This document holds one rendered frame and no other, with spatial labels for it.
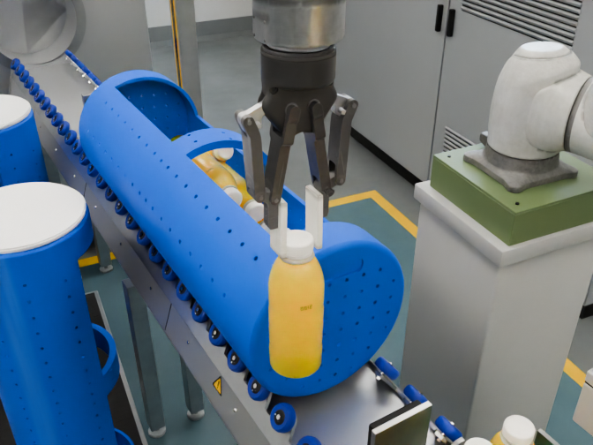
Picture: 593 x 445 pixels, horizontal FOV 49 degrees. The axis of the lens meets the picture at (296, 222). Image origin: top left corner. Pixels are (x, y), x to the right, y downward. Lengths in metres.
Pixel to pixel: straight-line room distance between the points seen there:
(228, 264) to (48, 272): 0.52
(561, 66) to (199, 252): 0.78
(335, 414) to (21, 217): 0.78
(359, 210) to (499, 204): 2.06
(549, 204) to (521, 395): 0.58
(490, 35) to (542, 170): 1.54
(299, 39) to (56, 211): 0.95
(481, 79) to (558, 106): 1.66
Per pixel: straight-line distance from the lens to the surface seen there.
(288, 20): 0.62
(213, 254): 1.03
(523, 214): 1.39
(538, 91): 1.39
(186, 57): 2.17
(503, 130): 1.44
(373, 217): 3.36
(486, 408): 1.75
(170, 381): 2.49
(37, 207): 1.51
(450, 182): 1.52
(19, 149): 2.00
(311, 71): 0.64
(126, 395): 2.27
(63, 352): 1.55
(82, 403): 1.67
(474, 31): 3.04
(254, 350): 0.96
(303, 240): 0.75
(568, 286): 1.64
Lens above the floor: 1.76
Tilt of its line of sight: 32 degrees down
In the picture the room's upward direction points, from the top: straight up
